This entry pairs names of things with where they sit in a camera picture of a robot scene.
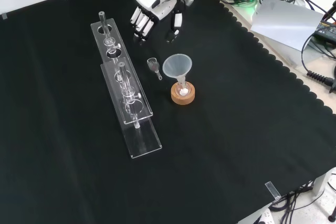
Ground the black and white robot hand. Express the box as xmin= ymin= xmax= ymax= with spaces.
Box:
xmin=130 ymin=0 xmax=195 ymax=44

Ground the translucent plastic funnel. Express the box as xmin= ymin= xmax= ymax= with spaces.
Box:
xmin=162 ymin=54 xmax=193 ymax=89

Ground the small glass weighing funnel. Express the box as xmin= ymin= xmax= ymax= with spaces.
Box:
xmin=146 ymin=57 xmax=163 ymax=81

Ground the round-bottom glass flask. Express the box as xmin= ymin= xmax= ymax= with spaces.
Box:
xmin=175 ymin=76 xmax=190 ymax=98

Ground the clear funnel stand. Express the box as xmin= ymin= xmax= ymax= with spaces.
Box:
xmin=90 ymin=11 xmax=163 ymax=159

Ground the pale board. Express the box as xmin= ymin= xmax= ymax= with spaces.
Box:
xmin=250 ymin=0 xmax=326 ymax=51

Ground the black bench cloth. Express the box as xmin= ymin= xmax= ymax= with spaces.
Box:
xmin=0 ymin=0 xmax=336 ymax=224

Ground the black power adapter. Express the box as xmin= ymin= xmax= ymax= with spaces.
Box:
xmin=313 ymin=20 xmax=336 ymax=50

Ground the white power strip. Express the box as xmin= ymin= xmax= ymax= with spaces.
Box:
xmin=250 ymin=208 xmax=274 ymax=224

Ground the cork ring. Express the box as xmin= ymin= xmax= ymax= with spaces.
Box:
xmin=170 ymin=81 xmax=196 ymax=106

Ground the black cable with ribbed plug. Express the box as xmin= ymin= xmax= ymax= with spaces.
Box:
xmin=301 ymin=31 xmax=336 ymax=93

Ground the white bench frame leg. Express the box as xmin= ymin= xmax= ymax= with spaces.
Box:
xmin=312 ymin=167 xmax=336 ymax=196

